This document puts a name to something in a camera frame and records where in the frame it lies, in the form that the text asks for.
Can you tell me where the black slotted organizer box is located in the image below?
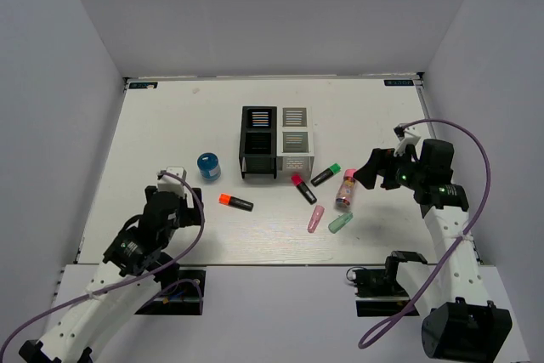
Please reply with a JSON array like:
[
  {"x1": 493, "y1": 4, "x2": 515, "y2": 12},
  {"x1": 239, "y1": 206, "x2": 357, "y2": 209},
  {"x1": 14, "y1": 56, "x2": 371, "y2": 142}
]
[{"x1": 238, "y1": 106, "x2": 278, "y2": 179}]

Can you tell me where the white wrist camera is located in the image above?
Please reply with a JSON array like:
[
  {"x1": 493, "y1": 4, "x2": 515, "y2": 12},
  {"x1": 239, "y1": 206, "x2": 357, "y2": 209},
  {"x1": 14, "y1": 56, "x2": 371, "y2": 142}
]
[
  {"x1": 394, "y1": 124, "x2": 421, "y2": 156},
  {"x1": 156, "y1": 167, "x2": 187, "y2": 201}
]

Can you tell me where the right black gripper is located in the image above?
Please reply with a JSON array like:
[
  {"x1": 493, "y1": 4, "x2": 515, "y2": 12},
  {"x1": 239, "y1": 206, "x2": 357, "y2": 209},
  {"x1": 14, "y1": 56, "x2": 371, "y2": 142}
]
[{"x1": 353, "y1": 145, "x2": 426, "y2": 190}]

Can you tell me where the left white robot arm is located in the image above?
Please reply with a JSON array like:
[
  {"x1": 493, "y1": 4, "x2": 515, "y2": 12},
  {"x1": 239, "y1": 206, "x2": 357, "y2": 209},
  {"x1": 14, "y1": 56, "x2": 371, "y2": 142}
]
[{"x1": 19, "y1": 184, "x2": 204, "y2": 362}]

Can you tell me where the purple cable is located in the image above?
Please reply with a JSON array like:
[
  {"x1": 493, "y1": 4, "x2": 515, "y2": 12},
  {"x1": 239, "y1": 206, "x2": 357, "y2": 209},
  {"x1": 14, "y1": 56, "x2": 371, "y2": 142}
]
[
  {"x1": 358, "y1": 118, "x2": 491, "y2": 349},
  {"x1": 0, "y1": 172, "x2": 207, "y2": 354}
]

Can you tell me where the blue ink jar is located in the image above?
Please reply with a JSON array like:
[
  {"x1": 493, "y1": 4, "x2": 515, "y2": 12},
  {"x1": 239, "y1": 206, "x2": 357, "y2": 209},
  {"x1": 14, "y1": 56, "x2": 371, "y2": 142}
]
[{"x1": 196, "y1": 152, "x2": 221, "y2": 181}]

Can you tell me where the white slotted organizer box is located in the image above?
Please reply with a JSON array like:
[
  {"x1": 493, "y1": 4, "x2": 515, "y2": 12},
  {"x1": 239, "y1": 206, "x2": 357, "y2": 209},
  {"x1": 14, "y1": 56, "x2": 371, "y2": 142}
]
[{"x1": 276, "y1": 106, "x2": 315, "y2": 177}]

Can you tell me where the right blue corner label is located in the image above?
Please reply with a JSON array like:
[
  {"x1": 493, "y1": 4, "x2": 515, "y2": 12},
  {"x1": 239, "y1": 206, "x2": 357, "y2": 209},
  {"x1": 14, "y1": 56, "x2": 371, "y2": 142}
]
[{"x1": 383, "y1": 79, "x2": 414, "y2": 87}]

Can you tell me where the pink correction tape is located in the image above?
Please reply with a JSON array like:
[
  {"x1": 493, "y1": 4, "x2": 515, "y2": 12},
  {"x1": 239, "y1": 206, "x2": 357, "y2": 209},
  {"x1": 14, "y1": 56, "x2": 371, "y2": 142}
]
[{"x1": 307, "y1": 205, "x2": 325, "y2": 234}]

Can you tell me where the left blue corner label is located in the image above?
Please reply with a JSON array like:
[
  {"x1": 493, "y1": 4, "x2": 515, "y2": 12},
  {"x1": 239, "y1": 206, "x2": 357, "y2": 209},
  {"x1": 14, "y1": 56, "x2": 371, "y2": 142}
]
[{"x1": 128, "y1": 82, "x2": 158, "y2": 89}]

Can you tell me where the pink cap glitter bottle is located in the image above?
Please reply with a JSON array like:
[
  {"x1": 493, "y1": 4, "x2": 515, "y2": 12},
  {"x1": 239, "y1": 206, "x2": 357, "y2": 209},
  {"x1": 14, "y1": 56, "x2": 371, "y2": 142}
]
[{"x1": 335, "y1": 168, "x2": 356, "y2": 210}]

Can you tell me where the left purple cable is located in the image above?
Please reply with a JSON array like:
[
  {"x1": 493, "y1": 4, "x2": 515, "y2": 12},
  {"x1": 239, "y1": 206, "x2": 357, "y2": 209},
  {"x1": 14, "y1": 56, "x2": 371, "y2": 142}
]
[{"x1": 0, "y1": 172, "x2": 207, "y2": 354}]

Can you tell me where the orange cap black highlighter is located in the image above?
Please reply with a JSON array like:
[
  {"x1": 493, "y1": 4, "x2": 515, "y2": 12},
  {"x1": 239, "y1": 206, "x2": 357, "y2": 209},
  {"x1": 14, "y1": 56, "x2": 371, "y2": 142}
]
[{"x1": 218, "y1": 194, "x2": 254, "y2": 212}]

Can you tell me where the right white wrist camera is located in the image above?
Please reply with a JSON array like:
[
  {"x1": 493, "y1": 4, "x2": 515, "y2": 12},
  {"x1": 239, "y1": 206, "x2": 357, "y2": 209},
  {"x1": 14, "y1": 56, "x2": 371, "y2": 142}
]
[{"x1": 394, "y1": 124, "x2": 421, "y2": 156}]

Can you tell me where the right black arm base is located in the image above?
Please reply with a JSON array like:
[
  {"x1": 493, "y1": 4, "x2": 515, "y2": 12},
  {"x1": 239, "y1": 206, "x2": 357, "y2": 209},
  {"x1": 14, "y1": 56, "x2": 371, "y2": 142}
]
[{"x1": 345, "y1": 266, "x2": 410, "y2": 318}]

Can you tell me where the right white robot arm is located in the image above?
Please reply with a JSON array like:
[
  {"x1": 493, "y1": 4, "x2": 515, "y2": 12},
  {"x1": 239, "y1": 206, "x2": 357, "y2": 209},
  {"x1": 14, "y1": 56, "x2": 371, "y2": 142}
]
[{"x1": 354, "y1": 139, "x2": 513, "y2": 362}]

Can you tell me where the green cap black highlighter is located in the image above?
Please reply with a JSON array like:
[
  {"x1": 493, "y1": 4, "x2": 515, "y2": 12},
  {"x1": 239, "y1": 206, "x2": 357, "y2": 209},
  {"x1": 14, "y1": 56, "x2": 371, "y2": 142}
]
[{"x1": 310, "y1": 163, "x2": 341, "y2": 187}]

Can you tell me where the red cap black highlighter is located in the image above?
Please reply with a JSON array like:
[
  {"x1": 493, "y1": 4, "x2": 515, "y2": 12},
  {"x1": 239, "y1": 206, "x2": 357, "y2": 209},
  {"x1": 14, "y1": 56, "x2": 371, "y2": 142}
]
[{"x1": 291, "y1": 174, "x2": 317, "y2": 205}]

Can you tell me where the blue corner label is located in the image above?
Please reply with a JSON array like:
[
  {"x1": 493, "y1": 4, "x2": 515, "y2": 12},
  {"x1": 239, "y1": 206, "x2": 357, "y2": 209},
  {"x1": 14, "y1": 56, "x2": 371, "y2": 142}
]
[
  {"x1": 128, "y1": 82, "x2": 158, "y2": 89},
  {"x1": 383, "y1": 79, "x2": 414, "y2": 87}
]

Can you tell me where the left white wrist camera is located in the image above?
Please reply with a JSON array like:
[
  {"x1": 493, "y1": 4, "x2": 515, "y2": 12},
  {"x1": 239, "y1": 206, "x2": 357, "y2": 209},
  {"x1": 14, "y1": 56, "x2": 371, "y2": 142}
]
[{"x1": 156, "y1": 167, "x2": 187, "y2": 201}]

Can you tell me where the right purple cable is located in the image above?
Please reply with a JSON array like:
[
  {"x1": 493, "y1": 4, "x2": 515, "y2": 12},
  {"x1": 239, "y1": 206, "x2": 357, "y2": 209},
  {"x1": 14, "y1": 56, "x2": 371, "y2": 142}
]
[{"x1": 358, "y1": 118, "x2": 491, "y2": 349}]

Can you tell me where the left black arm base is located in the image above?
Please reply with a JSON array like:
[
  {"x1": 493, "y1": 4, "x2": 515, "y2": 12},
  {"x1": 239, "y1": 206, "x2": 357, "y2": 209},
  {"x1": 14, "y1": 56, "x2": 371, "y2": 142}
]
[{"x1": 136, "y1": 269, "x2": 207, "y2": 316}]

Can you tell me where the green correction tape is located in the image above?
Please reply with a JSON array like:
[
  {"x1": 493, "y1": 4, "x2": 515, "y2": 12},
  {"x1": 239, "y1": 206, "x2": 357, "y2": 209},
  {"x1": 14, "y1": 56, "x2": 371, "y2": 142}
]
[{"x1": 328, "y1": 212, "x2": 354, "y2": 234}]

